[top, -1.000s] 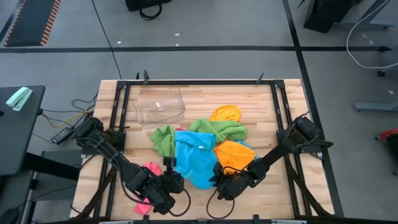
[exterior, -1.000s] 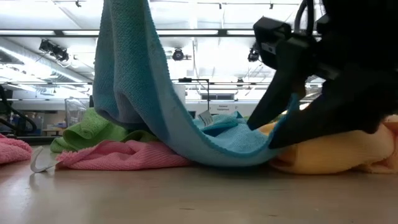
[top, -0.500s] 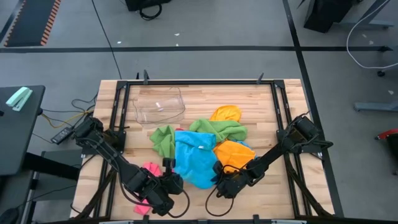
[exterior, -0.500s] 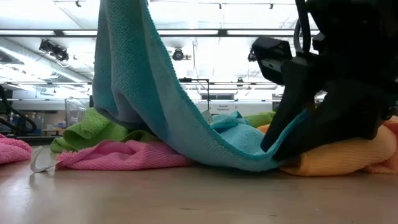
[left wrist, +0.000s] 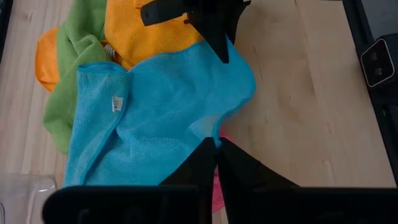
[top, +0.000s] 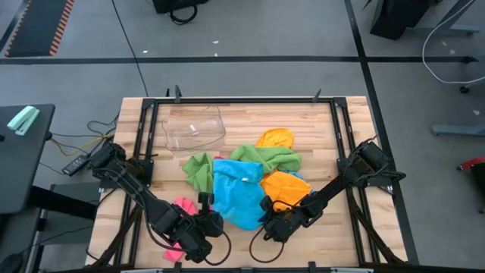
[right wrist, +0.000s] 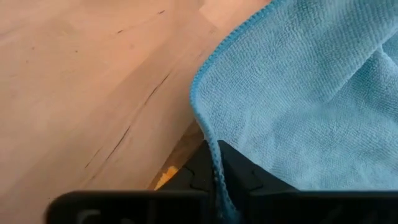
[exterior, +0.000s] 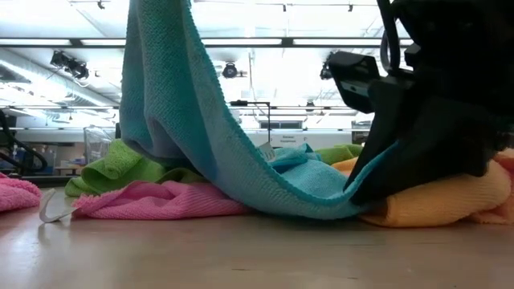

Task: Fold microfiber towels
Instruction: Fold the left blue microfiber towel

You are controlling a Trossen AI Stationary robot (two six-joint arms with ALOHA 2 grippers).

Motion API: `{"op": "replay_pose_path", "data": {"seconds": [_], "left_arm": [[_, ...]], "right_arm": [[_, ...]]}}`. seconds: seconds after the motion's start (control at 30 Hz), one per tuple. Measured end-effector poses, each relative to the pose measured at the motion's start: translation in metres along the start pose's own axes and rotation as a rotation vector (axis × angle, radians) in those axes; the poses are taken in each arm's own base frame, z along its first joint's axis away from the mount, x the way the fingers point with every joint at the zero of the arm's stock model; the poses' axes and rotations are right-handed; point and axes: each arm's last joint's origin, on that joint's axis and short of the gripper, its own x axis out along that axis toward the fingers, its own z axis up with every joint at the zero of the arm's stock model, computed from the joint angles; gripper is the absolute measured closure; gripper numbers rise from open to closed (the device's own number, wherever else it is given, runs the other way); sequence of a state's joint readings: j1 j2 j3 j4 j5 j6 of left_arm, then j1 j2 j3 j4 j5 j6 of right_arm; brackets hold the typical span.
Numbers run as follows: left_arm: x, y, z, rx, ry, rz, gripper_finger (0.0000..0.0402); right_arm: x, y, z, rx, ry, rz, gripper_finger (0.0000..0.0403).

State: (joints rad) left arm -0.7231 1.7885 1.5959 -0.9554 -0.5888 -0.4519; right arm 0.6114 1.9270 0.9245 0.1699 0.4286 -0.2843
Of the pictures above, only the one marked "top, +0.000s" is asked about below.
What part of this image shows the yellow cable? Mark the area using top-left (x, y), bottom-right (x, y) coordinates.
top-left (51, 133), bottom-right (114, 157)

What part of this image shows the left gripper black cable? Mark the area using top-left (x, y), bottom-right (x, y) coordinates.
top-left (204, 229), bottom-right (233, 266)

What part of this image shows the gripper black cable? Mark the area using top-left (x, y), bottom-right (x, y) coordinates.
top-left (249, 200), bottom-right (286, 264)
top-left (204, 229), bottom-right (233, 266)

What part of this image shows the grey desk foot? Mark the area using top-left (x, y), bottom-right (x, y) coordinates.
top-left (431, 123), bottom-right (485, 137)

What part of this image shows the black side table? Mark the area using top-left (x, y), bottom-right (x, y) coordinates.
top-left (0, 104), bottom-right (56, 215)

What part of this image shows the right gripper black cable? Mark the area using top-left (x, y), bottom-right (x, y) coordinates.
top-left (249, 200), bottom-right (286, 264)

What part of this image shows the orange microfiber towel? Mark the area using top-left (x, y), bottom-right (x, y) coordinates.
top-left (259, 170), bottom-right (312, 212)
top-left (255, 127), bottom-right (296, 149)

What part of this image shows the red and black stool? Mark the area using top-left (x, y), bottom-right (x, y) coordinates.
top-left (456, 155), bottom-right (485, 213)

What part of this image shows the black cable loop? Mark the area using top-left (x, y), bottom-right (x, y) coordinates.
top-left (169, 3), bottom-right (199, 26)

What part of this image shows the black mat with orange edge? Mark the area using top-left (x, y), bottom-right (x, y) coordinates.
top-left (3, 0), bottom-right (76, 58)

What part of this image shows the long black floor cable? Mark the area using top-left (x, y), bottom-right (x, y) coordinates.
top-left (111, 0), bottom-right (149, 98)

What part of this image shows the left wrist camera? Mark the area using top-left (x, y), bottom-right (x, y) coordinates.
top-left (198, 192), bottom-right (215, 209)

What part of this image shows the grey desk leg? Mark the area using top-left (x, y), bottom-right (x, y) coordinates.
top-left (412, 0), bottom-right (482, 36)

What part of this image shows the green microfiber towel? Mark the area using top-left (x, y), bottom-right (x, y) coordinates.
top-left (230, 143), bottom-right (303, 174)
top-left (182, 152), bottom-right (215, 193)

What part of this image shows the mint green stapler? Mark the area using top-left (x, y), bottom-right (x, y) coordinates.
top-left (6, 105), bottom-right (41, 137)

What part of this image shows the white floor cable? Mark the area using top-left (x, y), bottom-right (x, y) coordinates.
top-left (421, 0), bottom-right (485, 85)

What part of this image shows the black equipment box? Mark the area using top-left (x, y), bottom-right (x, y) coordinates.
top-left (152, 0), bottom-right (209, 14)

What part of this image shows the black power adapter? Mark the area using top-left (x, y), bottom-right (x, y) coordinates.
top-left (61, 154), bottom-right (91, 177)

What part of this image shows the black cabinet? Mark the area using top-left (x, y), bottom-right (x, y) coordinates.
top-left (369, 0), bottom-right (431, 41)

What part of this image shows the clear plastic bin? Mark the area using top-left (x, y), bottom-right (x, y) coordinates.
top-left (161, 105), bottom-right (227, 157)

